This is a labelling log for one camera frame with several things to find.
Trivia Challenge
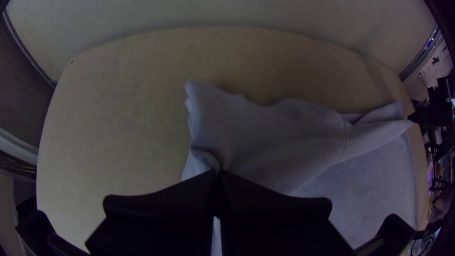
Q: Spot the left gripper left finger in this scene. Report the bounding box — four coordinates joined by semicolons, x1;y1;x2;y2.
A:
84;169;218;256

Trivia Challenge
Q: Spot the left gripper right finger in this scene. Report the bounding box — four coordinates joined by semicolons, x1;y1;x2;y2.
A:
217;170;353;256

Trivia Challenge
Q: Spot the grey t-shirt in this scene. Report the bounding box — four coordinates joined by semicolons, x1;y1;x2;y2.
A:
180;80;419;256

